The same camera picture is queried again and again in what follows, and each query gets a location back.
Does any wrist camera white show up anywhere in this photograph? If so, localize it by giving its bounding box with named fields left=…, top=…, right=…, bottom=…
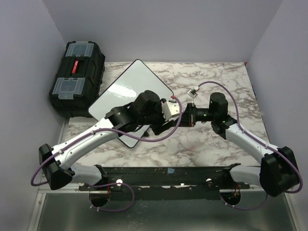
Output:
left=162, top=98, right=180, bottom=121
left=187, top=86, right=200, bottom=101

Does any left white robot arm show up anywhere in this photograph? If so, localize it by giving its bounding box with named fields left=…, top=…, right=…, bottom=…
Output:
left=38, top=90, right=182, bottom=190

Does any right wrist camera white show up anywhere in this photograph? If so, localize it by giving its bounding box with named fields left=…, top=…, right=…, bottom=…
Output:
left=187, top=86, right=200, bottom=101

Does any blue tape piece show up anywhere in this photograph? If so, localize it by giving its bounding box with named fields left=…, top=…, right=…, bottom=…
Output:
left=167, top=167, right=175, bottom=174

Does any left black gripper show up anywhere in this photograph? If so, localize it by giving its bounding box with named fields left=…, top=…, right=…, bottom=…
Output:
left=139, top=100, right=175, bottom=135

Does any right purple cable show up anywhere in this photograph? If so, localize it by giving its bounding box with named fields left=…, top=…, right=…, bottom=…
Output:
left=192, top=81, right=303, bottom=211

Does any white whiteboard black frame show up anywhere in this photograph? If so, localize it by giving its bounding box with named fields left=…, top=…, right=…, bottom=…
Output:
left=88, top=59, right=174, bottom=149

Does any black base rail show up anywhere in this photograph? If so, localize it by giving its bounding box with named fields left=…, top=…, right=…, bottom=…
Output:
left=79, top=167, right=249, bottom=201

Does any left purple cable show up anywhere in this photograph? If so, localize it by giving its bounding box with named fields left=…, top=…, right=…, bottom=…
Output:
left=30, top=96, right=184, bottom=212

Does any purple cable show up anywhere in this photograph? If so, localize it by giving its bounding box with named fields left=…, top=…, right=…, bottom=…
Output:
left=30, top=96, right=184, bottom=212
left=192, top=81, right=303, bottom=211

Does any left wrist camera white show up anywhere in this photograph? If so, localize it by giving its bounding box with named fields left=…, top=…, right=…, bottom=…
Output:
left=162, top=98, right=180, bottom=121

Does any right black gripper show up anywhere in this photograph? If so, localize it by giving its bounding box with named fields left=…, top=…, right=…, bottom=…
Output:
left=174, top=103, right=216, bottom=128

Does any black plastic toolbox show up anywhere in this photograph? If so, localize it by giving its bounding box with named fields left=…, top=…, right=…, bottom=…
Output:
left=49, top=41, right=105, bottom=118

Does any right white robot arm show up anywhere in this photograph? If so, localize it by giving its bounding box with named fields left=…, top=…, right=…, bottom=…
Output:
left=181, top=92, right=300, bottom=197

